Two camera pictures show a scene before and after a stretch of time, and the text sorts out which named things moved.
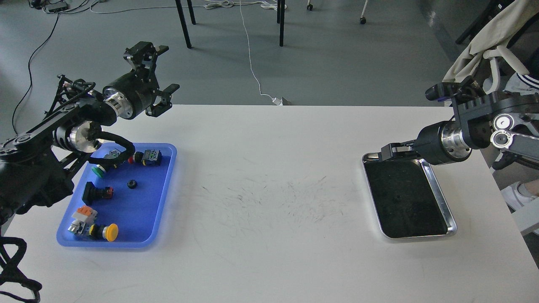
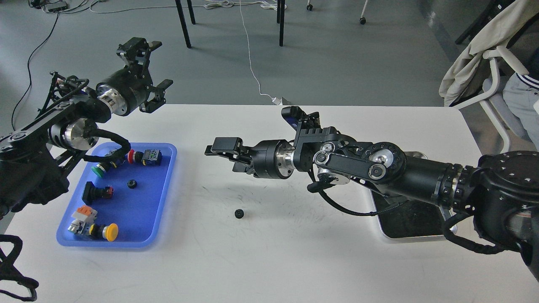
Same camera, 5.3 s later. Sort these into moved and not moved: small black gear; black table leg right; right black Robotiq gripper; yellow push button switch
Moved: right black Robotiq gripper
Not moved: yellow push button switch; black table leg right; small black gear
